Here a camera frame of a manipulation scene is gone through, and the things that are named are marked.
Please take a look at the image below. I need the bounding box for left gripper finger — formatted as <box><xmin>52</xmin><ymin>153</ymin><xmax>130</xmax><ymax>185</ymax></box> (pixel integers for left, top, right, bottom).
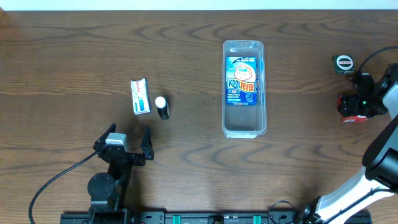
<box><xmin>140</xmin><ymin>127</ymin><xmax>154</xmax><ymax>160</ymax></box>
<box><xmin>93</xmin><ymin>123</ymin><xmax>116</xmax><ymax>152</ymax></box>

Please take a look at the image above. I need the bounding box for red medicine box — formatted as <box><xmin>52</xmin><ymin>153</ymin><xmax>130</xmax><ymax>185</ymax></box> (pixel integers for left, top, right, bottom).
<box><xmin>339</xmin><ymin>94</ymin><xmax>368</xmax><ymax>123</ymax></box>

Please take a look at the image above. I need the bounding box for dark green round-logo box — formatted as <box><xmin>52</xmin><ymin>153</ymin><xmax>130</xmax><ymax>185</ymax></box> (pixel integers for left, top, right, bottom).
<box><xmin>331</xmin><ymin>55</ymin><xmax>355</xmax><ymax>75</ymax></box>

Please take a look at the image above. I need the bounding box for white Panadol box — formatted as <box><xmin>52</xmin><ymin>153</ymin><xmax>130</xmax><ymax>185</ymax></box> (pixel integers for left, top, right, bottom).
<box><xmin>131</xmin><ymin>78</ymin><xmax>150</xmax><ymax>115</ymax></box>

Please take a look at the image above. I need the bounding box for dark bottle white cap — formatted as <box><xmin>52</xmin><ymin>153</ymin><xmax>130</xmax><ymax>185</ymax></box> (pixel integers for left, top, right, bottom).
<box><xmin>155</xmin><ymin>96</ymin><xmax>170</xmax><ymax>120</ymax></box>

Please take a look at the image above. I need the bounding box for blue Kool Fever box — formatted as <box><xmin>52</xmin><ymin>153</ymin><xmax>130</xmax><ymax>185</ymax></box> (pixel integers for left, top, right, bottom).
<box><xmin>224</xmin><ymin>57</ymin><xmax>257</xmax><ymax>106</ymax></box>

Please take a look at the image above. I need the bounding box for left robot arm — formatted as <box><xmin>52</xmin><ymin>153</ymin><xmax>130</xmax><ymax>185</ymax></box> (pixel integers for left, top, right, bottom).
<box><xmin>87</xmin><ymin>124</ymin><xmax>154</xmax><ymax>211</ymax></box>

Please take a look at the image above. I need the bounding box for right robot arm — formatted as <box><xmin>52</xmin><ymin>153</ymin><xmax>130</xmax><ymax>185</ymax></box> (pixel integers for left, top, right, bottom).
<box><xmin>295</xmin><ymin>63</ymin><xmax>397</xmax><ymax>223</ymax></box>

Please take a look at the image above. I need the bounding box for clear plastic container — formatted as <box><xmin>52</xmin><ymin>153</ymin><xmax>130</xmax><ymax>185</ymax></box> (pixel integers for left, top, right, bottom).
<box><xmin>222</xmin><ymin>40</ymin><xmax>267</xmax><ymax>139</ymax></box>

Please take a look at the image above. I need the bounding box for black mounting rail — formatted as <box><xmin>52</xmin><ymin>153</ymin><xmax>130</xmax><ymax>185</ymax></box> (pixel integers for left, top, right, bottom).
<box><xmin>60</xmin><ymin>210</ymin><xmax>373</xmax><ymax>224</ymax></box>

